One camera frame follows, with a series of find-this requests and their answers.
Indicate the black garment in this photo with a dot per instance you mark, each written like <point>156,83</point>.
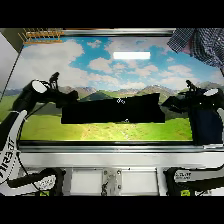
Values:
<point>110,111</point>

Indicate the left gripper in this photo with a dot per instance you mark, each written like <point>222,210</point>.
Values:
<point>66,97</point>

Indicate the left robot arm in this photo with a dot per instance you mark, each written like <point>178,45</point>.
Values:
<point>11,140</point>

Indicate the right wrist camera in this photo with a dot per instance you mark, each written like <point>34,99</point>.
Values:
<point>191,87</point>

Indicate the silver frame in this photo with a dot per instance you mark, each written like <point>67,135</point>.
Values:
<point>133,156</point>

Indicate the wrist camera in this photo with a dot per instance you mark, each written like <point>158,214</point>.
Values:
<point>54,80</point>
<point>191,87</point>

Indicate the dark blue garment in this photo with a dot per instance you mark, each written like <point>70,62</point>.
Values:
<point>205,128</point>

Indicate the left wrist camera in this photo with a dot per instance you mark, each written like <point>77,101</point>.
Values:
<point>54,80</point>

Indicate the brown clothes hanger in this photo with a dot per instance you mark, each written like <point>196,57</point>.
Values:
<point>43,33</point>
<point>41,41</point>

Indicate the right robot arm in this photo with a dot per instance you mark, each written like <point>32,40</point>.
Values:
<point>213,110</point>

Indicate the checked shirt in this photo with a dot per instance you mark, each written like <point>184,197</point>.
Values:
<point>210,43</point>

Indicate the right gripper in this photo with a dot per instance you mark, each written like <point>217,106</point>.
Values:
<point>178,103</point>

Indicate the pink garment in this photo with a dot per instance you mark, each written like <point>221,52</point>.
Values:
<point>186,47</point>

